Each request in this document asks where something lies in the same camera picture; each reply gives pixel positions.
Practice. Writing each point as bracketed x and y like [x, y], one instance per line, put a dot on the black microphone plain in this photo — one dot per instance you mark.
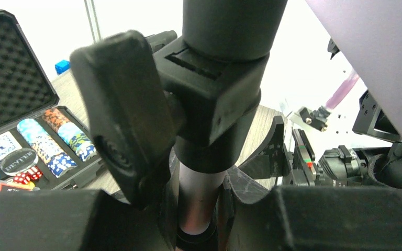
[158, 41]

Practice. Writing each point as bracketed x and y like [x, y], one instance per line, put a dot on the lilac tripod music stand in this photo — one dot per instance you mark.
[186, 108]

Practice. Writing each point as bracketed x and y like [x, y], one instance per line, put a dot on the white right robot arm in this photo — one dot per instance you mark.
[386, 167]

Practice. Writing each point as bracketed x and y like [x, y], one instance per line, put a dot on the silver dealer button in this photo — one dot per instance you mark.
[19, 161]

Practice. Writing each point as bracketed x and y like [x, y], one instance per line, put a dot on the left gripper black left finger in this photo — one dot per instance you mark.
[84, 219]

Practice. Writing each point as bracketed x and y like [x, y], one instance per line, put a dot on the red triangle token lower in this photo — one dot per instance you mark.
[6, 186]

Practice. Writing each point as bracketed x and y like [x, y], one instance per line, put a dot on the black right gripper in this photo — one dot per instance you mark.
[337, 167]

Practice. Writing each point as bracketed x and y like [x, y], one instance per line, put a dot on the small blue block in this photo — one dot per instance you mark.
[62, 66]

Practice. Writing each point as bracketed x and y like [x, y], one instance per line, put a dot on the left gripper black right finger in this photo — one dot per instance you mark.
[311, 218]

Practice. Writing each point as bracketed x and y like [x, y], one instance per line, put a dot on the black poker chip case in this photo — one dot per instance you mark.
[30, 110]

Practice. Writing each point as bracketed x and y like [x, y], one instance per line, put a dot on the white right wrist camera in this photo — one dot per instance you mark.
[316, 119]

